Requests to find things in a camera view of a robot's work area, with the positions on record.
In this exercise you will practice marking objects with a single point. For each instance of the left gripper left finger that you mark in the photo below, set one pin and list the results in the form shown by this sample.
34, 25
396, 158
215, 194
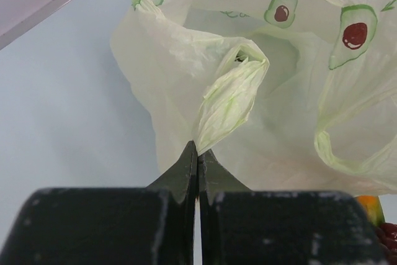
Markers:
110, 225

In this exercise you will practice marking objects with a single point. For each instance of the green fake fruit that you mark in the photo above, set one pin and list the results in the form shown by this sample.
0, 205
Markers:
373, 208

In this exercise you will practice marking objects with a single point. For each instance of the red fake grape bunch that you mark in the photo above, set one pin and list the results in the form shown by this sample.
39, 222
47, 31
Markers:
386, 233

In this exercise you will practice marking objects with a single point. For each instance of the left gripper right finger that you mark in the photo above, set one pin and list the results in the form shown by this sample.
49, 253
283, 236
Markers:
241, 226

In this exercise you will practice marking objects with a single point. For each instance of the yellow-green plastic bag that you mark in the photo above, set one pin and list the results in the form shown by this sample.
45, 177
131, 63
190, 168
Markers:
288, 94

